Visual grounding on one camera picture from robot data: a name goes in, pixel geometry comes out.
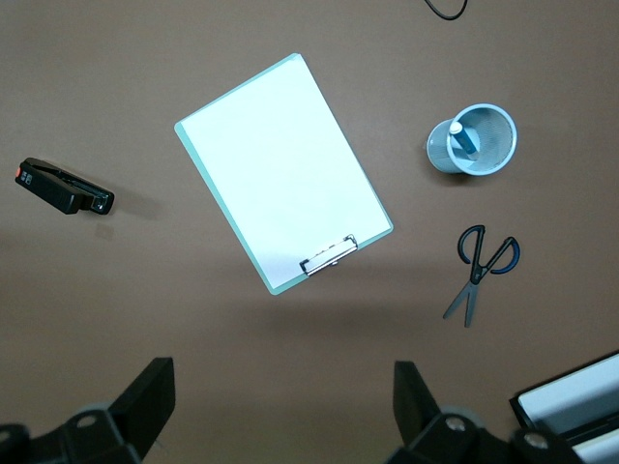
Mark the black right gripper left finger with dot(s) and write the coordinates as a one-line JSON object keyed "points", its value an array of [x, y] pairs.
{"points": [[140, 406]]}

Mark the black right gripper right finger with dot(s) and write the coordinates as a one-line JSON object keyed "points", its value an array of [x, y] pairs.
{"points": [[421, 411]]}

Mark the blue marker with white cap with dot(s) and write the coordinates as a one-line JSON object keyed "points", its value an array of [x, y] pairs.
{"points": [[464, 140]]}

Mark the black document tray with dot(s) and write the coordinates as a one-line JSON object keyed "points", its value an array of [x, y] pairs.
{"points": [[516, 406]]}

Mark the black and blue scissors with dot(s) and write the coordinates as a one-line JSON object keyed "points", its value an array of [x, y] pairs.
{"points": [[476, 275]]}

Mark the white paper in tray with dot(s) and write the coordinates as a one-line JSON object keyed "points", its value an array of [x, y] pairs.
{"points": [[580, 391]]}

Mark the teal clipboard with metal clip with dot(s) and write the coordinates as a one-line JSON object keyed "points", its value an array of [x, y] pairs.
{"points": [[326, 258]]}

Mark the black stapler with red tip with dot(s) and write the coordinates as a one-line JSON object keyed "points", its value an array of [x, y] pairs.
{"points": [[53, 188]]}

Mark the light blue mesh pen cup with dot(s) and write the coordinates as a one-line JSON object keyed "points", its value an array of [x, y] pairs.
{"points": [[440, 150]]}

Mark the white paper sheet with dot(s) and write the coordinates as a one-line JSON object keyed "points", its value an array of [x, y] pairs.
{"points": [[280, 169]]}

